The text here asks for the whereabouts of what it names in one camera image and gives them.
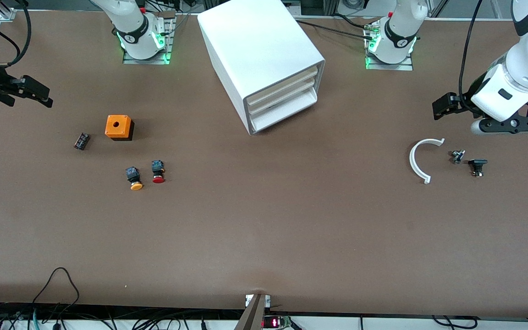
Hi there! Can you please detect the lowest white drawer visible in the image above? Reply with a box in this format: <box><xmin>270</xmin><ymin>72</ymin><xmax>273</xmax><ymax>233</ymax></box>
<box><xmin>249</xmin><ymin>87</ymin><xmax>318</xmax><ymax>134</ymax></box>

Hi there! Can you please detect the black push button part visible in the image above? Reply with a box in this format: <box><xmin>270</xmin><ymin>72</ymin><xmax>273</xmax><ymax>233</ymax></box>
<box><xmin>468</xmin><ymin>159</ymin><xmax>488</xmax><ymax>178</ymax></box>

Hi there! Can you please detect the yellow push button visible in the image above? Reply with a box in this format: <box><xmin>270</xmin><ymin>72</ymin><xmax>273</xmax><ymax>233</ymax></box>
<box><xmin>125</xmin><ymin>167</ymin><xmax>144</xmax><ymax>191</ymax></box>

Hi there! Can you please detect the red push button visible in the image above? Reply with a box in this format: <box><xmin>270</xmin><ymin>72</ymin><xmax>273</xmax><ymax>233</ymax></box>
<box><xmin>151</xmin><ymin>159</ymin><xmax>166</xmax><ymax>184</ymax></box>

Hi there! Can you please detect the white drawer cabinet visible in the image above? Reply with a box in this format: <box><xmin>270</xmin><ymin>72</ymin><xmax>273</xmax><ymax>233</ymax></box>
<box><xmin>198</xmin><ymin>0</ymin><xmax>326</xmax><ymax>136</ymax></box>

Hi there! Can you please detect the white curved plastic arc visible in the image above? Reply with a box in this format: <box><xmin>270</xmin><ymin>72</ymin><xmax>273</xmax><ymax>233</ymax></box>
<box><xmin>409</xmin><ymin>138</ymin><xmax>446</xmax><ymax>185</ymax></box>

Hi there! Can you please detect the orange box with hole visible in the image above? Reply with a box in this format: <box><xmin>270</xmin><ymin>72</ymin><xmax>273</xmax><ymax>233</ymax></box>
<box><xmin>104</xmin><ymin>115</ymin><xmax>135</xmax><ymax>142</ymax></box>

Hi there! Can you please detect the red LED display module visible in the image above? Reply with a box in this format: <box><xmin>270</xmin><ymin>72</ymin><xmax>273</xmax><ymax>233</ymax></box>
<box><xmin>261</xmin><ymin>315</ymin><xmax>293</xmax><ymax>329</ymax></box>

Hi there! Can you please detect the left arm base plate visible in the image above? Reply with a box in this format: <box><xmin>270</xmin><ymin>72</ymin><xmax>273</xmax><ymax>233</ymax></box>
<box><xmin>365</xmin><ymin>25</ymin><xmax>414</xmax><ymax>71</ymax></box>

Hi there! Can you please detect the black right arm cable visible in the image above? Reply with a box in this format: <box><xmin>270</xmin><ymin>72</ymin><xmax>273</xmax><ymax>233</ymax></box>
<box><xmin>0</xmin><ymin>0</ymin><xmax>32</xmax><ymax>67</ymax></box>

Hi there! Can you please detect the short black table cable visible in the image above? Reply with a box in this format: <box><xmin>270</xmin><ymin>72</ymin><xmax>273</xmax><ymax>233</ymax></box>
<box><xmin>335</xmin><ymin>13</ymin><xmax>375</xmax><ymax>30</ymax></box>

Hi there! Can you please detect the long black table cable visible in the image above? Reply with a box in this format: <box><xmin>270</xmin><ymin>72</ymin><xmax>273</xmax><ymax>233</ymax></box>
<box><xmin>297</xmin><ymin>20</ymin><xmax>375</xmax><ymax>39</ymax></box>

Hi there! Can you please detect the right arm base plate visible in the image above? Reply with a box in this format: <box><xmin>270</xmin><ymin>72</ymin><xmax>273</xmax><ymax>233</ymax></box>
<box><xmin>122</xmin><ymin>11</ymin><xmax>176</xmax><ymax>65</ymax></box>

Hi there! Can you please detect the black looped cable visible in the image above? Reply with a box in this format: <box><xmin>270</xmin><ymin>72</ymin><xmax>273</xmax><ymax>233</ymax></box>
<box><xmin>32</xmin><ymin>267</ymin><xmax>81</xmax><ymax>318</ymax></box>

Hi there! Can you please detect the wooden camera mount post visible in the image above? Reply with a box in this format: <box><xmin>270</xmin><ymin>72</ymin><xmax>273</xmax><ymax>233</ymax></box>
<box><xmin>234</xmin><ymin>293</ymin><xmax>271</xmax><ymax>330</ymax></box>

